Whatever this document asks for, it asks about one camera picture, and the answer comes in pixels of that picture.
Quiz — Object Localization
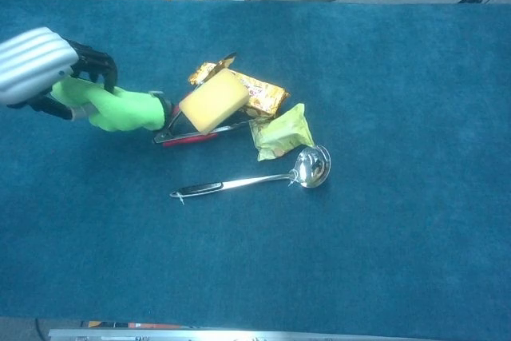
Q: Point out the steel ladle black grip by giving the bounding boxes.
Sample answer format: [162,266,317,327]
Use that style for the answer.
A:
[169,144,332,205]

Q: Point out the blue carpet table cover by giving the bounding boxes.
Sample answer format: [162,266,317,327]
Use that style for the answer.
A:
[0,0,511,338]

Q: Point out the yellow sponge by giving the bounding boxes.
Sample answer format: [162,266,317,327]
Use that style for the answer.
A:
[178,68,249,136]

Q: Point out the red-handled steel tongs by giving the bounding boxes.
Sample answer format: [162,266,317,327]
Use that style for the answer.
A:
[153,52,252,149]

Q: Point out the green microfibre cloth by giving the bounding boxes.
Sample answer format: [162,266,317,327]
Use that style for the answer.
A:
[50,76,173,133]

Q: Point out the yellow-green snack packet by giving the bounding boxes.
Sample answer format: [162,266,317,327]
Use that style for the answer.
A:
[249,103,316,162]

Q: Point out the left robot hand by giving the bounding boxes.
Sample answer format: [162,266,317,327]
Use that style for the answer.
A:
[0,26,119,122]

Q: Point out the aluminium frame rail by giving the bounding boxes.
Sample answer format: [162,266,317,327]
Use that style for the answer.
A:
[48,327,440,341]

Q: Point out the gold foil snack bar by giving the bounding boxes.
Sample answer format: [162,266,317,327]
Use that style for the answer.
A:
[188,60,291,119]

